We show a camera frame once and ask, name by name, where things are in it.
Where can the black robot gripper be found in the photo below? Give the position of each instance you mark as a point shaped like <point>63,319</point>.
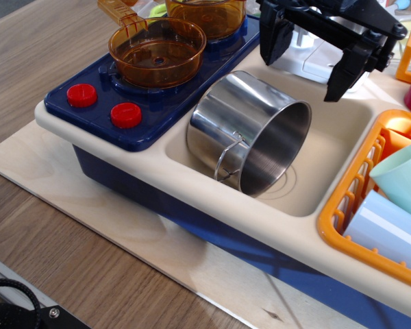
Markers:
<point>364,31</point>

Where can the amber plastic pot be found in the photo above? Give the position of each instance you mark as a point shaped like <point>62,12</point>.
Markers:
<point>218,19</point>

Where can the stainless steel pot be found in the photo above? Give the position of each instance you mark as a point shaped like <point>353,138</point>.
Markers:
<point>247,132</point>

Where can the toy kitchen sink unit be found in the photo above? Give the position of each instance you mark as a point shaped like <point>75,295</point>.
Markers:
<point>277,230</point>

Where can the white toy faucet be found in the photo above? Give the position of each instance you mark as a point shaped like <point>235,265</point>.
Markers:
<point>309,57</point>

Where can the orange dish rack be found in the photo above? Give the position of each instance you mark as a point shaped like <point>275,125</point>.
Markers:
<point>390,132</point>

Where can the mint green cup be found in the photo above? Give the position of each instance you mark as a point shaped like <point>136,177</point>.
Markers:
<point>393,177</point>

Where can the amber plastic saucepan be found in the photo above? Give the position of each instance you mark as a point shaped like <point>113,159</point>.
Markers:
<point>154,52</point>

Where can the green plastic object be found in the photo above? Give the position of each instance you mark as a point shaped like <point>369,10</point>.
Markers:
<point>158,11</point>

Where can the light blue cup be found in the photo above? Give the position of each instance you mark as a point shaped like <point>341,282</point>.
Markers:
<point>380,224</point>

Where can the red stove knob right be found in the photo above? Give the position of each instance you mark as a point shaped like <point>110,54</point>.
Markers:
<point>126,115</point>

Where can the red stove knob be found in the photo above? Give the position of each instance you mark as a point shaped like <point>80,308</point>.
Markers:
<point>81,95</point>
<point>126,115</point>

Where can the blue toy stove top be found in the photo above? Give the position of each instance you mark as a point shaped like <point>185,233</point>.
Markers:
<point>160,108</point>

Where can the red stove knob left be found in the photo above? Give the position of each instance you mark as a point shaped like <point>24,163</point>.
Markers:
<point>81,95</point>

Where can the light plywood board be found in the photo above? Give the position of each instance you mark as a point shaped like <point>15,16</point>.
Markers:
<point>46,166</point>

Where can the black metal bracket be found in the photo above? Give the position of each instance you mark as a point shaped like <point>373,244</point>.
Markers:
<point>56,317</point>

